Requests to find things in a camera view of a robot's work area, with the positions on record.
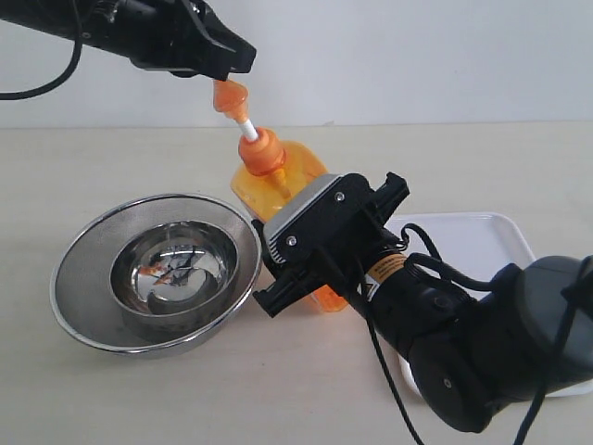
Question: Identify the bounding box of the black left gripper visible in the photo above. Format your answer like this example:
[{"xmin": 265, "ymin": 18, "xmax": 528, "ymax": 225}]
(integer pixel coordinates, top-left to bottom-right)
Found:
[{"xmin": 110, "ymin": 1, "xmax": 257, "ymax": 80}]

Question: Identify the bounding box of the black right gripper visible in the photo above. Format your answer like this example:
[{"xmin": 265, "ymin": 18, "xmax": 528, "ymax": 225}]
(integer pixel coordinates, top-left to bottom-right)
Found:
[{"xmin": 251, "ymin": 172, "xmax": 410, "ymax": 317}]

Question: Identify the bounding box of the orange pump soap bottle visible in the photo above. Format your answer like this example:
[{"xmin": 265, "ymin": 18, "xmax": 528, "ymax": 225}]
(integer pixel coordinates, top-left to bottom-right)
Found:
[{"xmin": 211, "ymin": 78, "xmax": 347, "ymax": 314}]

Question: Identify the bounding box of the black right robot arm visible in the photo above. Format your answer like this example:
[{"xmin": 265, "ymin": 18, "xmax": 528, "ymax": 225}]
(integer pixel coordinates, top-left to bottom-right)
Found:
[{"xmin": 254, "ymin": 173, "xmax": 592, "ymax": 443}]

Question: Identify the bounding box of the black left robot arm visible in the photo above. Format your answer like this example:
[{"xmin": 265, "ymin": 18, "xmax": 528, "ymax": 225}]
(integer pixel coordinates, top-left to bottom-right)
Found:
[{"xmin": 1, "ymin": 0, "xmax": 257, "ymax": 81}]

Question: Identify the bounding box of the small shiny steel bowl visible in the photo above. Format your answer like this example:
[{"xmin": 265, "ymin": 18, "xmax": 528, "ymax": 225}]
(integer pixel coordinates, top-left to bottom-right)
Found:
[{"xmin": 109, "ymin": 221, "xmax": 239, "ymax": 342}]

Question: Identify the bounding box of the large steel mesh bowl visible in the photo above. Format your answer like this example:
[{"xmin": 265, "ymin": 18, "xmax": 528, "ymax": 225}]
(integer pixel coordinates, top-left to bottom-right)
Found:
[{"xmin": 50, "ymin": 194, "xmax": 261, "ymax": 358}]

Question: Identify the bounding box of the white rectangular plastic tray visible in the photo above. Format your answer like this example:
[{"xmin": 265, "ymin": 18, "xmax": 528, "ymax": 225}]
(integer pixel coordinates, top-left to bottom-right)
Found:
[{"xmin": 385, "ymin": 212, "xmax": 592, "ymax": 398}]

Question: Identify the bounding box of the silver wrist camera on right gripper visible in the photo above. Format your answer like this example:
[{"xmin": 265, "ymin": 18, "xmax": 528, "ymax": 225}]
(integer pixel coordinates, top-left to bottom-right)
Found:
[{"xmin": 260, "ymin": 172, "xmax": 375, "ymax": 263}]

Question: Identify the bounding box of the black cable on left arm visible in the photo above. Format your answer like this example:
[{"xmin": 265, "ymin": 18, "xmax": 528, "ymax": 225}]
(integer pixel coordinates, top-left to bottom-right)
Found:
[{"xmin": 0, "ymin": 0, "xmax": 85, "ymax": 101}]

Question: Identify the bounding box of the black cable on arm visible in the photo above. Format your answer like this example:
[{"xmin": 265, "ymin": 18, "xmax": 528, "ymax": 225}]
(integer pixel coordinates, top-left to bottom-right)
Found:
[
  {"xmin": 323, "ymin": 223, "xmax": 593, "ymax": 445},
  {"xmin": 0, "ymin": 0, "xmax": 85, "ymax": 101}
]

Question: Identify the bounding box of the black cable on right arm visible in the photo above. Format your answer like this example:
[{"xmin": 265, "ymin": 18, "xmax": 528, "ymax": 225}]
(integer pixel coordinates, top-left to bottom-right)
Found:
[{"xmin": 323, "ymin": 223, "xmax": 593, "ymax": 445}]

